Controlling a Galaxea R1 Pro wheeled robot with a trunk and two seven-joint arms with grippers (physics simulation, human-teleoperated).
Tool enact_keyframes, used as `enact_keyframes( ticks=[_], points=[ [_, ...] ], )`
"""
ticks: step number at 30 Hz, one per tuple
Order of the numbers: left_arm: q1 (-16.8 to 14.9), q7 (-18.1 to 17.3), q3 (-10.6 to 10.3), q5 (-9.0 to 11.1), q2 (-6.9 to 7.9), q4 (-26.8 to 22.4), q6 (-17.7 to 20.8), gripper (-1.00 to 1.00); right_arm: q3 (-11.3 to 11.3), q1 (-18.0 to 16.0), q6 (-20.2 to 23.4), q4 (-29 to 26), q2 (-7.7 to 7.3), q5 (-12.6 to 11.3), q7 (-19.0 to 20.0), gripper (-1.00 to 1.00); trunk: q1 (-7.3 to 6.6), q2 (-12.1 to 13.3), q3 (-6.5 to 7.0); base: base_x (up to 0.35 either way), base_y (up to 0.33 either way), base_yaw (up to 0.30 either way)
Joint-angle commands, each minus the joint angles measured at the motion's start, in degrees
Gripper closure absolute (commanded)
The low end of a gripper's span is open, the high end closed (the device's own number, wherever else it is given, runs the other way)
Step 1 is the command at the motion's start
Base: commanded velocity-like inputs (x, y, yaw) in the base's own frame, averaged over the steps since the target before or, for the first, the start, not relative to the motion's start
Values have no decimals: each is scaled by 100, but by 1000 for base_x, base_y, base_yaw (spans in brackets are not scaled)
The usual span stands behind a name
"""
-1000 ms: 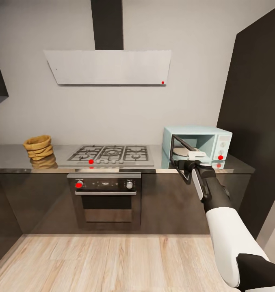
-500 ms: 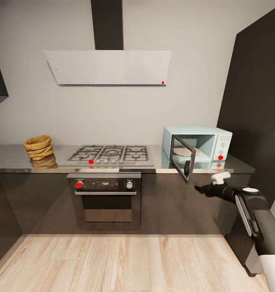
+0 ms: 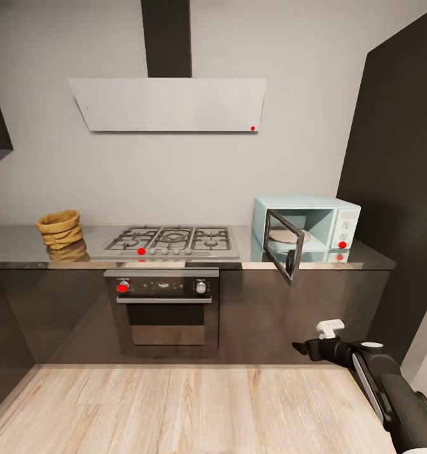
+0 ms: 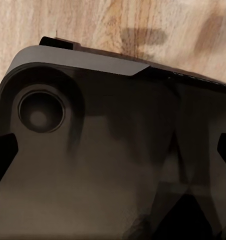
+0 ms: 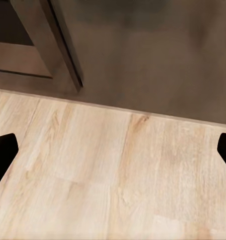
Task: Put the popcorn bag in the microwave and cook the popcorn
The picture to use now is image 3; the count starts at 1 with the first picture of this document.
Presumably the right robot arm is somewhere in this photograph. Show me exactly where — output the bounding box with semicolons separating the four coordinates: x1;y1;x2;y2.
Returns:
292;320;427;454

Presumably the microwave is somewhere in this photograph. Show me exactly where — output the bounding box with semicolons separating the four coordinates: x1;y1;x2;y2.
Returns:
252;195;361;288

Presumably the popcorn bag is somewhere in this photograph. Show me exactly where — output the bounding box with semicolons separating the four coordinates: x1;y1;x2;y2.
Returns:
35;210;83;250

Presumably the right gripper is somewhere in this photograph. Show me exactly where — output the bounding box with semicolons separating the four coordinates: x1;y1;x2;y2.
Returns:
292;336;342;366

